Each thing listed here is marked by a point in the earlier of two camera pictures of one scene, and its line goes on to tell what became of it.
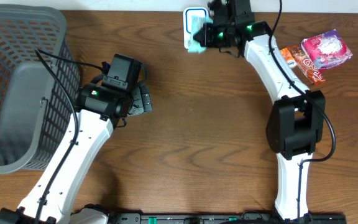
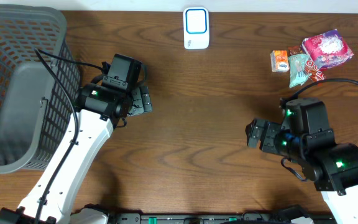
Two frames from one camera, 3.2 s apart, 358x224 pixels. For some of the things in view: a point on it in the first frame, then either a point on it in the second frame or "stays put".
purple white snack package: x=327 y=50 stays put
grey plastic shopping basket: x=25 y=112 stays put
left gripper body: x=142 y=100 stays put
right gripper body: x=217 y=37 → x=273 y=129
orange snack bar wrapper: x=315 y=76 stays put
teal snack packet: x=197 y=22 → x=297 y=63
